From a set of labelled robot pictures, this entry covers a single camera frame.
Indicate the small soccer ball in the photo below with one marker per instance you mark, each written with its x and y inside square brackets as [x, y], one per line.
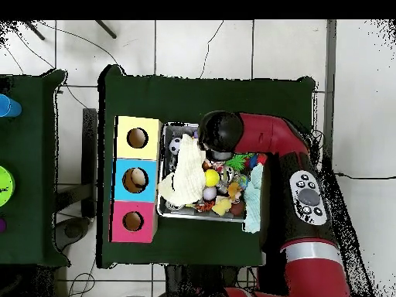
[174, 145]

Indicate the mint muslin cloth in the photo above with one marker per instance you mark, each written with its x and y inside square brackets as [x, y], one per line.
[253, 201]

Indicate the wooden box with three holes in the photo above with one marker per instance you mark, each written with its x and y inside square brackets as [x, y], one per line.
[136, 153]

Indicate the black tripod leg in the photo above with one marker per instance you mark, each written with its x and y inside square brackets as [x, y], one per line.
[34, 30]
[106, 29]

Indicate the yellow tennis ball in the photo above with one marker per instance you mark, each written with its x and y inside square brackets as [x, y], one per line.
[212, 178]

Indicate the dark green table cloth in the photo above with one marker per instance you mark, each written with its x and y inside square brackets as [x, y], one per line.
[31, 148]
[185, 99]

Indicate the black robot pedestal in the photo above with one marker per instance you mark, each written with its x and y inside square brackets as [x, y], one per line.
[191, 284]

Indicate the shallow clear mesh bin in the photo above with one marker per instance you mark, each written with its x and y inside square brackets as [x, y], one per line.
[181, 129]

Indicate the lime green round bowl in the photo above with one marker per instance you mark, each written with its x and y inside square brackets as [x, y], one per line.
[5, 185]

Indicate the blue cup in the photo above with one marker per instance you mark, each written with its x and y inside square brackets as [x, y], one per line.
[9, 106]

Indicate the cream muslin cloth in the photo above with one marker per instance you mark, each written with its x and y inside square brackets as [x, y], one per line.
[188, 179]

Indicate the green spiky puffer ball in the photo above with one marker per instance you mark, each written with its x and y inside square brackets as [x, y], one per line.
[236, 162]

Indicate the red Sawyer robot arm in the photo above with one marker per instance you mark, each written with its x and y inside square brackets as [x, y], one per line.
[272, 133]

